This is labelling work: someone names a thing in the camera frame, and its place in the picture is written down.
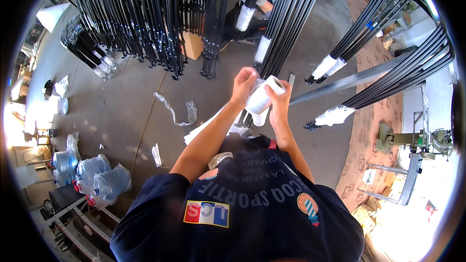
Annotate person's left hand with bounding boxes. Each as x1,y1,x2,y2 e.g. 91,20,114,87
230,67,260,111

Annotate person's right hand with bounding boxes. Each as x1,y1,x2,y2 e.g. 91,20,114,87
264,80,293,129

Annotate clear stretch film roll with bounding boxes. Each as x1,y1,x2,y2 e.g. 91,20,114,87
245,75,287,116

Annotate brown cardboard box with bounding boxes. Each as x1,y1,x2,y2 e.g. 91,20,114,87
181,31,204,61

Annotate black rod bundle being wrapped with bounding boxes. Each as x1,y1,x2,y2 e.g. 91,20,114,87
235,0,331,129

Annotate white paper sheets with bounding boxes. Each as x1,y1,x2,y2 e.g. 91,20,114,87
183,105,252,146

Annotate thin black rod bundle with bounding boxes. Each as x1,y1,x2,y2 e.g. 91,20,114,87
233,0,271,43

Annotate crumpled clear plastic strip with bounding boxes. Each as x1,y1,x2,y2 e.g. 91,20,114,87
153,92,198,127

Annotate white tape roll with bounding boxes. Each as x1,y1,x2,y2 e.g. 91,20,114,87
208,151,234,170

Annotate hanging rack of black rods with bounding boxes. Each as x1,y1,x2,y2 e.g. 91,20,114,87
67,0,235,81

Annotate small white plastic scrap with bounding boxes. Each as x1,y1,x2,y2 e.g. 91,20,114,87
151,143,163,168

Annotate brown patterned carpet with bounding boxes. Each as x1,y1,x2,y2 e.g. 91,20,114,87
335,0,405,212

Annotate person's body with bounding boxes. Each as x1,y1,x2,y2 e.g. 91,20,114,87
110,134,365,262

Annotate thick curved black rod bundle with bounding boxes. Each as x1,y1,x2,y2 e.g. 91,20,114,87
304,24,456,131

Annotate plastic-wrapped black rod bundles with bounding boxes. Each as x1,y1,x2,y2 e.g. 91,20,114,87
60,14,118,81

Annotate grey green industrial machine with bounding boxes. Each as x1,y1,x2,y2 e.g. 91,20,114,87
375,119,454,161

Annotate large blue water bottle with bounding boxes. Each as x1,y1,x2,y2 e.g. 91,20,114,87
92,164,133,201
75,154,112,194
52,150,79,187

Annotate pile of cardboard scraps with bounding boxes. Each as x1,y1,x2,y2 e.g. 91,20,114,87
351,194,383,237

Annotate crumpled white plastic bag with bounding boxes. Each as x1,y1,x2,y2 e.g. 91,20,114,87
54,75,70,98

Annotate white plastic bucket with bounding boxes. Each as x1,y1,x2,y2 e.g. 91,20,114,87
47,95,69,116

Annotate white cone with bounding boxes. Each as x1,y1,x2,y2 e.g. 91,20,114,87
36,2,72,33

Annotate perforated metal angle rack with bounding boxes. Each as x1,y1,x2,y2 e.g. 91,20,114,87
44,196,121,262

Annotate long grey metal rail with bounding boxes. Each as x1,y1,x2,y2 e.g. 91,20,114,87
289,54,414,106

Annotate grey metal table frame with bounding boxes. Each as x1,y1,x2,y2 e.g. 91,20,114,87
358,152,424,206

